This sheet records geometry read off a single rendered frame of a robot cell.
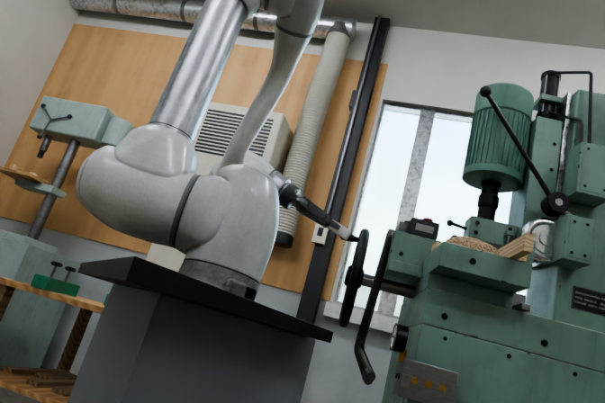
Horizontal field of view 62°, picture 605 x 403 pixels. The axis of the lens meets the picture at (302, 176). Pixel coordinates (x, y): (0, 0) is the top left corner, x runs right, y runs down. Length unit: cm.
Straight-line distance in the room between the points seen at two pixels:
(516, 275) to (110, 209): 89
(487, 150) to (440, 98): 169
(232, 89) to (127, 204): 256
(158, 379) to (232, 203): 33
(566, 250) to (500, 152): 35
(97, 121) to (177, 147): 219
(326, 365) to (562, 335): 168
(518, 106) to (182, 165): 107
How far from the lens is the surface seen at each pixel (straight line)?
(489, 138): 163
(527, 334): 137
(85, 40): 425
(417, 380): 121
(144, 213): 98
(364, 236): 143
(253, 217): 96
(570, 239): 147
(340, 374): 285
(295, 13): 130
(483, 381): 133
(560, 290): 153
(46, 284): 223
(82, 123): 324
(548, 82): 185
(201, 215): 96
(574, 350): 141
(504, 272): 128
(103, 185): 100
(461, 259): 126
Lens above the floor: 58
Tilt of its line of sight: 18 degrees up
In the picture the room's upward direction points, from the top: 16 degrees clockwise
